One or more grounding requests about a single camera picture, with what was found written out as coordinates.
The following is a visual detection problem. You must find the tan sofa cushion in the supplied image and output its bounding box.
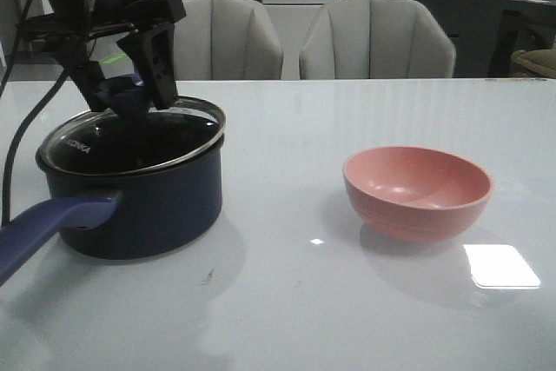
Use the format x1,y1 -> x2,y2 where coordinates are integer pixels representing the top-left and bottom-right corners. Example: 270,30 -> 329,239
511,49 -> 556,79

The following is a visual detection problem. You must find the left grey upholstered chair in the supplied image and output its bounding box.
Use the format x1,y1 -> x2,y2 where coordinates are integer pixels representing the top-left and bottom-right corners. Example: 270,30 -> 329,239
174,0 -> 284,81

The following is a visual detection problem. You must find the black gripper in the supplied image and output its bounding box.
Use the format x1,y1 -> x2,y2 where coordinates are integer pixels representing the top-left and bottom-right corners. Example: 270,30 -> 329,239
17,0 -> 186,112

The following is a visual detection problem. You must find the right grey upholstered chair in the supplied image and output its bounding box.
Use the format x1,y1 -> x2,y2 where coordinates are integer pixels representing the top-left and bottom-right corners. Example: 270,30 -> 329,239
299,0 -> 456,80

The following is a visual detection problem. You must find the dark blue saucepan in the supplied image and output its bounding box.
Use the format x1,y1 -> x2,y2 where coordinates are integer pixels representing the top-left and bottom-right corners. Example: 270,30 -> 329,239
0,127 -> 225,286

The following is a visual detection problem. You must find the grey upholstered chair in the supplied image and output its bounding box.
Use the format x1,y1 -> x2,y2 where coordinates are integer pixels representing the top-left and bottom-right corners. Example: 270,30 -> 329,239
174,0 -> 284,81
299,0 -> 456,80

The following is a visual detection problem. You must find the pink plastic bowl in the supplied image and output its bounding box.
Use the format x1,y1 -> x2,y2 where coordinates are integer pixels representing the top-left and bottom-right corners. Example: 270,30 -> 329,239
343,146 -> 493,242

